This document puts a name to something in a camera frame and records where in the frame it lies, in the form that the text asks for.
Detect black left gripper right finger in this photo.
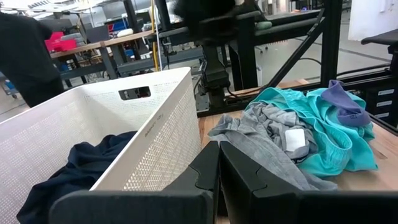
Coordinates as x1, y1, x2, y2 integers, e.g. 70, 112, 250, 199
217, 141, 398, 224

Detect person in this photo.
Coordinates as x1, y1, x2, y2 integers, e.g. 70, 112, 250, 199
0, 12, 65, 108

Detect grey black-edged bench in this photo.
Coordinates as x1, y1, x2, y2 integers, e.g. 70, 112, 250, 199
149, 11, 324, 41

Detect yellow cable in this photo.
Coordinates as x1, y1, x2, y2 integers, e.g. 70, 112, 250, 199
150, 0, 161, 72

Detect wooden workbench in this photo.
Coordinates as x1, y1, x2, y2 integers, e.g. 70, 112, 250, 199
49, 29, 156, 80

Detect navy dotted garment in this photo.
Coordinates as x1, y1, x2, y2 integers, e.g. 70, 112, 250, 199
16, 130, 137, 224

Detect black aluminium table frame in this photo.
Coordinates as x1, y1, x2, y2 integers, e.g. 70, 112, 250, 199
198, 0, 398, 134

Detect white perforated plastic basket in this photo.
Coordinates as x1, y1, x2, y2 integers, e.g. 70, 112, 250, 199
0, 67, 203, 224

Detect red box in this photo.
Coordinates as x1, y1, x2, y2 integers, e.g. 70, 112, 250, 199
44, 30, 78, 53

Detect teal garment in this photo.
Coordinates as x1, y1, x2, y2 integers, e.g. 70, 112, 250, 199
245, 86, 379, 178

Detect black seat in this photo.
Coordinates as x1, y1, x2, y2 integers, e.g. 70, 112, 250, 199
360, 29, 398, 75

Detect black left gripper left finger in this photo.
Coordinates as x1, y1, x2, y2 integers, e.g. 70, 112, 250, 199
48, 140, 220, 224

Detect black labelled drawer unit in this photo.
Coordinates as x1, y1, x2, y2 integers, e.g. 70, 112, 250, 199
365, 85, 398, 125

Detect light grey garment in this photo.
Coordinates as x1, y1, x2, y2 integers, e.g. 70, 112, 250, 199
207, 102, 338, 191

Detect purple garment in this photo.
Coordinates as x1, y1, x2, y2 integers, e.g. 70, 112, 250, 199
320, 79, 372, 128

